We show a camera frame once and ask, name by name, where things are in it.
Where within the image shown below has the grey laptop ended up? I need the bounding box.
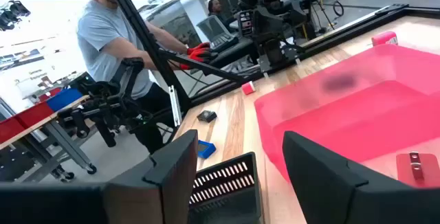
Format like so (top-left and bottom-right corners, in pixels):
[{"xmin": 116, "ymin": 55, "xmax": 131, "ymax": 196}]
[{"xmin": 196, "ymin": 14, "xmax": 241, "ymax": 54}]

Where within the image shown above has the small blue digital device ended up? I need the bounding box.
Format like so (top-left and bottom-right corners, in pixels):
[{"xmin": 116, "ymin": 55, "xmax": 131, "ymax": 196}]
[{"xmin": 197, "ymin": 139, "xmax": 217, "ymax": 159}]

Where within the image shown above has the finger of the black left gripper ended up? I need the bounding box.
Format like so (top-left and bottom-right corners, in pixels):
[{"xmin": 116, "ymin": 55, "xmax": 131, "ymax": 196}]
[
  {"xmin": 258, "ymin": 40, "xmax": 276, "ymax": 74},
  {"xmin": 282, "ymin": 41, "xmax": 305, "ymax": 63}
]

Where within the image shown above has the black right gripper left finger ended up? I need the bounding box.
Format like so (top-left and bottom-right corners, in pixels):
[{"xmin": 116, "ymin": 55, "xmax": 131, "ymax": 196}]
[{"xmin": 0, "ymin": 129, "xmax": 199, "ymax": 224}]

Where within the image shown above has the person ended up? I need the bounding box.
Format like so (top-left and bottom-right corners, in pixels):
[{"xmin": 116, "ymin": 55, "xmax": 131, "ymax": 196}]
[
  {"xmin": 207, "ymin": 0, "xmax": 238, "ymax": 29},
  {"xmin": 76, "ymin": 0, "xmax": 214, "ymax": 155}
]

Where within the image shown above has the wooden workbench with grey legs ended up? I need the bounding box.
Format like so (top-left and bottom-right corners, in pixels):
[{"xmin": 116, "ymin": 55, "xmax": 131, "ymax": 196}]
[{"xmin": 0, "ymin": 95, "xmax": 99, "ymax": 183}]

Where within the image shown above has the blue storage bin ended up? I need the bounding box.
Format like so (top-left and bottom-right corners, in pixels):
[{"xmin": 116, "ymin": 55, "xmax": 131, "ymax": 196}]
[{"xmin": 45, "ymin": 88, "xmax": 84, "ymax": 112}]

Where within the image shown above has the black cable coil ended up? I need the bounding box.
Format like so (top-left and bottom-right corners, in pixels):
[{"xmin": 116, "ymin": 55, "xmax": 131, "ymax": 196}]
[{"xmin": 331, "ymin": 0, "xmax": 345, "ymax": 17}]

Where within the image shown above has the red storage bin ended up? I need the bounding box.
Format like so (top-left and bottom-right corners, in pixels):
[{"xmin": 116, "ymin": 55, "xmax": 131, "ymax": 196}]
[
  {"xmin": 0, "ymin": 116, "xmax": 27, "ymax": 145},
  {"xmin": 15, "ymin": 100, "xmax": 55, "ymax": 129}
]

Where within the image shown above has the red plug adapter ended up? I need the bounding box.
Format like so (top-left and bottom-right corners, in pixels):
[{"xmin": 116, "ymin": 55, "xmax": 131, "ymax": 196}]
[
  {"xmin": 241, "ymin": 80, "xmax": 256, "ymax": 96},
  {"xmin": 395, "ymin": 150, "xmax": 440, "ymax": 189}
]

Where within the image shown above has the black slotted plastic basket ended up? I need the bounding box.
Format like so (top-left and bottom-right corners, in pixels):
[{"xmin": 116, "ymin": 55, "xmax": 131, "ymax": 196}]
[{"xmin": 188, "ymin": 151, "xmax": 264, "ymax": 224}]

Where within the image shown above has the red work glove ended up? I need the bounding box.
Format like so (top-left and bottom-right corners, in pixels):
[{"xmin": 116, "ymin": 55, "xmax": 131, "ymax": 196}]
[
  {"xmin": 186, "ymin": 41, "xmax": 211, "ymax": 55},
  {"xmin": 179, "ymin": 48, "xmax": 214, "ymax": 71}
]

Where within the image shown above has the silver frame bracket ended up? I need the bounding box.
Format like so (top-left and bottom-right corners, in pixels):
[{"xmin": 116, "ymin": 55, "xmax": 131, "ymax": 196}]
[{"xmin": 168, "ymin": 85, "xmax": 183, "ymax": 128}]

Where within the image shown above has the small black rectangular device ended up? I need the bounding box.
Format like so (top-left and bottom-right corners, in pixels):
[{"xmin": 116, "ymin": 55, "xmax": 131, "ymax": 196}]
[{"xmin": 197, "ymin": 109, "xmax": 218, "ymax": 124}]

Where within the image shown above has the pink translucent plastic tray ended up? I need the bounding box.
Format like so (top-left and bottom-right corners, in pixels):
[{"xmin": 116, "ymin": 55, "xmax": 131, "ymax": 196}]
[{"xmin": 254, "ymin": 43, "xmax": 440, "ymax": 183}]

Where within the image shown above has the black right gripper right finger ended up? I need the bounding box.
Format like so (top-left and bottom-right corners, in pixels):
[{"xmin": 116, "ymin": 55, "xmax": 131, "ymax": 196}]
[{"xmin": 282, "ymin": 131, "xmax": 440, "ymax": 224}]

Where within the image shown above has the black ceiling spotlight cluster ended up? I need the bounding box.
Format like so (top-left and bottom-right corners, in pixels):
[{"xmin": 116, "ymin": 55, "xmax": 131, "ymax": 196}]
[{"xmin": 0, "ymin": 0, "xmax": 32, "ymax": 32}]

